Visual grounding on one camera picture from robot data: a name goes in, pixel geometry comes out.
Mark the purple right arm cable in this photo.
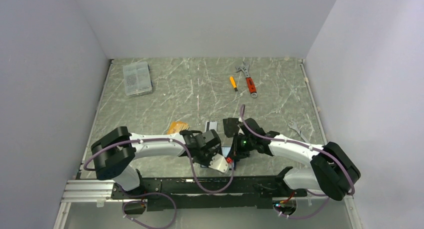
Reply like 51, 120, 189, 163
239, 104, 356, 221

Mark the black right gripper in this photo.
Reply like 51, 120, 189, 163
228, 133, 256, 160

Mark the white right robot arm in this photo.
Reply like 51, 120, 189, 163
231, 118, 361, 201

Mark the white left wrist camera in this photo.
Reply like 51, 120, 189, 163
208, 153, 230, 174

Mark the black base frame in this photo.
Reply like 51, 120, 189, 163
110, 175, 308, 212

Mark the red adjustable wrench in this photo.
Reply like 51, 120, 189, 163
235, 61, 258, 98

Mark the orange screwdriver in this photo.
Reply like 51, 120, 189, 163
229, 76, 239, 95

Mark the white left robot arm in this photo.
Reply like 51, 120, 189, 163
84, 126, 230, 199

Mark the blue leather card holder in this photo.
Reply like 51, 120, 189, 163
200, 146, 231, 168

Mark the clear plastic screw box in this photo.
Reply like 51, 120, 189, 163
123, 61, 153, 96

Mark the silver open-end wrench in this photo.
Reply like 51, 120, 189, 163
287, 121, 311, 144

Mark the white card stack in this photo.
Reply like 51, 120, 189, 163
205, 121, 218, 131

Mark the gold card stack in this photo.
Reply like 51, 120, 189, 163
167, 121, 190, 135

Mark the black card stack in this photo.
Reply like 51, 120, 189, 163
222, 117, 240, 138

